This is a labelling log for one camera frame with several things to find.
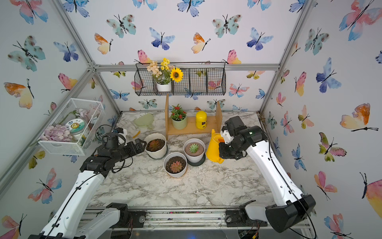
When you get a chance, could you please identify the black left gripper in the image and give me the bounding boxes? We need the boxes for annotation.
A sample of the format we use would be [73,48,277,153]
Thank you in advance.
[112,138,147,164]

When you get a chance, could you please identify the yellow watering can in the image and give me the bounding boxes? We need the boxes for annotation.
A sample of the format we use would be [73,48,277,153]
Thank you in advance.
[206,129,225,164]

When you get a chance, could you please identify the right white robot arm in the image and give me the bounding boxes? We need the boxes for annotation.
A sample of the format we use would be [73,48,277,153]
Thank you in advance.
[219,116,316,233]

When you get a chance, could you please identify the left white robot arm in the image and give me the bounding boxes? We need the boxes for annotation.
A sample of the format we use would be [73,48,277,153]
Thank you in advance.
[29,137,147,239]

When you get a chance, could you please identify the red orange succulent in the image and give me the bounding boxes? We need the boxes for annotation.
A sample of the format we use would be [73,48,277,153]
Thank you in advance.
[147,139,162,152]

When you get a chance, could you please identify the pink green succulent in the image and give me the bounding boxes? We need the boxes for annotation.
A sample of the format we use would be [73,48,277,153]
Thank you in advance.
[170,161,183,174]

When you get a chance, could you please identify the white pot with green succulent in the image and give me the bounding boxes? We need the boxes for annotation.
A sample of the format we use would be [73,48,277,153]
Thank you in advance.
[184,138,206,164]

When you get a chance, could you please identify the pale green succulent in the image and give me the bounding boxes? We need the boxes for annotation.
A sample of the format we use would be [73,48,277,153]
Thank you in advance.
[189,143,199,154]

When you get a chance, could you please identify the white faceted plant pot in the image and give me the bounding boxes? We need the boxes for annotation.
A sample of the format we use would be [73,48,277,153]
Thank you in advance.
[144,133,167,159]

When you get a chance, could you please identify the wooden desktop shelf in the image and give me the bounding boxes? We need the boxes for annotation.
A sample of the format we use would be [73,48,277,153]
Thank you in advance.
[165,93,222,139]

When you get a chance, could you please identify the white round front pot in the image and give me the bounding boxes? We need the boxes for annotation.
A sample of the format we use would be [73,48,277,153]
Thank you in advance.
[163,152,188,178]

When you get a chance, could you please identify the yellow plastic bottle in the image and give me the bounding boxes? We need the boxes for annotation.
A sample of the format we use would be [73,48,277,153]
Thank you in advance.
[196,111,208,129]

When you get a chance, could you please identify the dark grey pot saucer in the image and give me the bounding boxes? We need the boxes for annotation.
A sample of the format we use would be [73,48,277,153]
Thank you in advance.
[187,154,206,166]

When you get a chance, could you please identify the green pot red flowers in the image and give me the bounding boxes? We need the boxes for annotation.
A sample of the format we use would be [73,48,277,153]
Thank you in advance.
[170,104,187,130]

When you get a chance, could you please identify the round green labelled tin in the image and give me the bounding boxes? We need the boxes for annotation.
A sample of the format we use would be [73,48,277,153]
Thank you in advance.
[65,118,86,134]

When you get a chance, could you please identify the white pot artificial flowers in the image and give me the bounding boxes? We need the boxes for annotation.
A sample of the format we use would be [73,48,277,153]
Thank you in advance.
[146,58,184,92]

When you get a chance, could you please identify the pink stones bag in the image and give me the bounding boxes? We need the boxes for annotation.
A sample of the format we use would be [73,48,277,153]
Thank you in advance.
[40,124,73,142]

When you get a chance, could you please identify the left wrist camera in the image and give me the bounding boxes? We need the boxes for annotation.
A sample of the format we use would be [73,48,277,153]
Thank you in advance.
[102,127,127,149]

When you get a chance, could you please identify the white mesh wall basket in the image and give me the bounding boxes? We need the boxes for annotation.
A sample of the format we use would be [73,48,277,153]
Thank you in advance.
[37,98,104,156]

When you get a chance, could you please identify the black wire wall basket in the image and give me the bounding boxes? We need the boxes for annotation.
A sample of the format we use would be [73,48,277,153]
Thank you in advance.
[132,62,226,97]

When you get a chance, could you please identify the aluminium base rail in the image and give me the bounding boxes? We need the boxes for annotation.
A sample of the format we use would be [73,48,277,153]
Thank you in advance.
[77,206,311,231]

